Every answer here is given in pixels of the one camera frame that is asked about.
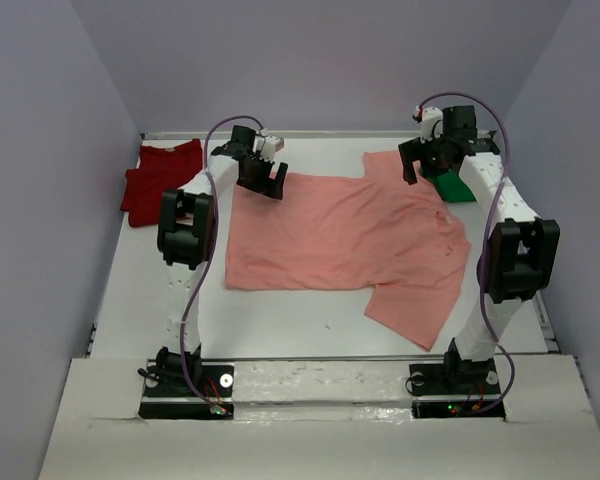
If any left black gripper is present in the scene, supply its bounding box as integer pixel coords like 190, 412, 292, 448
237, 153, 287, 201

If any pink t-shirt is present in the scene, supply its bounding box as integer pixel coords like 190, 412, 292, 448
225, 151, 471, 350

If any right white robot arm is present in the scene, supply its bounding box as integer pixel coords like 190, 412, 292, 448
398, 105, 560, 397

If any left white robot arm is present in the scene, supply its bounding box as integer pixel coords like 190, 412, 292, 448
155, 125, 288, 400

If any green t-shirt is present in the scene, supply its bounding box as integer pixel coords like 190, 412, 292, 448
419, 168, 476, 203

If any red folded t-shirt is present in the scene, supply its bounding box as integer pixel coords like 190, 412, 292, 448
120, 139, 203, 228

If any white cardboard front cover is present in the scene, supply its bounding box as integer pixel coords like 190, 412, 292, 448
41, 355, 600, 479

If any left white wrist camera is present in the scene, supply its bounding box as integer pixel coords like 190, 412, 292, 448
255, 130, 285, 162

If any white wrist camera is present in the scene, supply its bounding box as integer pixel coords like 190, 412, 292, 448
255, 130, 285, 162
413, 107, 444, 142

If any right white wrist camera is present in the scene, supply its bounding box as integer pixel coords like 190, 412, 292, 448
413, 107, 444, 142

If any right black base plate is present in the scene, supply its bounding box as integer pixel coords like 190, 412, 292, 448
405, 360, 505, 420

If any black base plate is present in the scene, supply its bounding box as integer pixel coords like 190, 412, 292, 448
138, 363, 235, 421
405, 360, 505, 420

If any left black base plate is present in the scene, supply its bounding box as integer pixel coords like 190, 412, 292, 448
138, 363, 235, 421

